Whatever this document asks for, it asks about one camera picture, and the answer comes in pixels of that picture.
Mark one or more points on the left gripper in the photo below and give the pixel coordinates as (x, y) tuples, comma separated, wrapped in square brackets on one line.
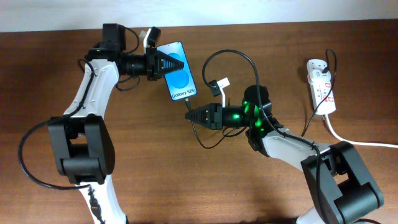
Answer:
[(152, 53)]

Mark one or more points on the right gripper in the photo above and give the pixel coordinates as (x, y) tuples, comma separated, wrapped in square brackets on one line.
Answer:
[(211, 123)]

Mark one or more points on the blue screen Galaxy smartphone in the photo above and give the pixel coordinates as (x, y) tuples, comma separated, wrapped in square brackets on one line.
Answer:
[(180, 83)]

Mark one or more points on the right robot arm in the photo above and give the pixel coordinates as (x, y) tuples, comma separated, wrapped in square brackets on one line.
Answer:
[(341, 186)]

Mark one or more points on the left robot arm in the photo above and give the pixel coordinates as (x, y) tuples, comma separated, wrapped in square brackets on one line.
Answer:
[(82, 147)]

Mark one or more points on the white power strip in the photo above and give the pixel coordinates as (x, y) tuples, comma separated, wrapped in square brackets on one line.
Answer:
[(319, 79)]

